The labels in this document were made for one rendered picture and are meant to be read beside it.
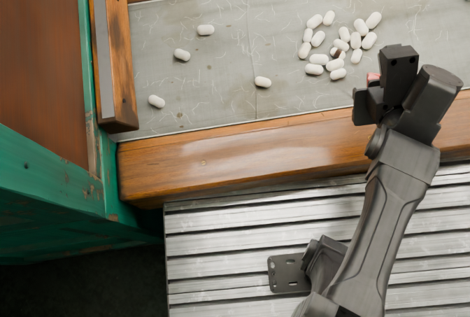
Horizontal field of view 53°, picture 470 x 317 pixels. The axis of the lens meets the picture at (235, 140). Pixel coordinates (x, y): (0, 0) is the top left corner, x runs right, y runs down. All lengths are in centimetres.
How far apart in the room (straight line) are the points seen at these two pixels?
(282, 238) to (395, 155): 41
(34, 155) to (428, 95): 49
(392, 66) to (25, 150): 48
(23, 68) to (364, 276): 48
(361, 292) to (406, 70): 31
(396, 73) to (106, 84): 48
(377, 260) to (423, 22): 62
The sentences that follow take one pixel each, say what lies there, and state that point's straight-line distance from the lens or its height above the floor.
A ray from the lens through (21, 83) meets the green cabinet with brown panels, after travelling 64.
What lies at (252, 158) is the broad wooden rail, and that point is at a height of 76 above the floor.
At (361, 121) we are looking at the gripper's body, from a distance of 78.
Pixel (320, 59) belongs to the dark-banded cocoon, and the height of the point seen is 76.
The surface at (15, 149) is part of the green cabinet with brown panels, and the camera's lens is 56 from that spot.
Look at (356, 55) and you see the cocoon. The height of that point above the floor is 76.
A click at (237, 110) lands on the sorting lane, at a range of 93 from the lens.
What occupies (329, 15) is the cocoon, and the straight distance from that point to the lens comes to 100.
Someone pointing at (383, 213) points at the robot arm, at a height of 107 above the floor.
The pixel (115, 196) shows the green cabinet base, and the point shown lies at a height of 78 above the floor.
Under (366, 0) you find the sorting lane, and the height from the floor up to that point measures 74.
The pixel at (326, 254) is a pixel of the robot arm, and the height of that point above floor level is 85.
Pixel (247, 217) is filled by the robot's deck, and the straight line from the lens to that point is 96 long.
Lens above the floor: 163
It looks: 75 degrees down
